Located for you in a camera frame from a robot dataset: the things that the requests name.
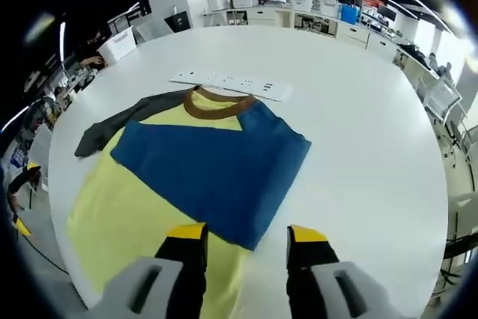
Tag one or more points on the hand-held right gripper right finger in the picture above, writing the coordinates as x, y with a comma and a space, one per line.
310, 251

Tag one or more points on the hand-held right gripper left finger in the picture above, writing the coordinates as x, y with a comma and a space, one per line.
179, 259

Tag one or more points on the yellow blue grey garment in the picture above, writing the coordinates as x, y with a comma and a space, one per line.
209, 169

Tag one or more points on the ceiling light strip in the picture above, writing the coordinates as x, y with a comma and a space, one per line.
62, 40

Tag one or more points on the large white storage bin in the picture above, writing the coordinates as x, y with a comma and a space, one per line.
117, 44

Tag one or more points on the white power strip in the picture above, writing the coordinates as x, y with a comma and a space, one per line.
276, 91

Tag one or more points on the white mesh office chair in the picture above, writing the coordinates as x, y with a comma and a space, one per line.
442, 96
457, 143

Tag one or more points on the black waste bin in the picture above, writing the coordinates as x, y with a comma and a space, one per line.
177, 22

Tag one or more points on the white counter cabinets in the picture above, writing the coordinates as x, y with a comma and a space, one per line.
354, 35

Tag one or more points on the blue plastic crate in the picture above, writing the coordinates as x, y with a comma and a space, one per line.
351, 14

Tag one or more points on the white counter crate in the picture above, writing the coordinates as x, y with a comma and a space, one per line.
301, 3
328, 8

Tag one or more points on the black monitor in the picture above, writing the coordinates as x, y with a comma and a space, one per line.
387, 10

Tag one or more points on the small white appliance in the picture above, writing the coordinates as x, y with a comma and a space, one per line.
217, 2

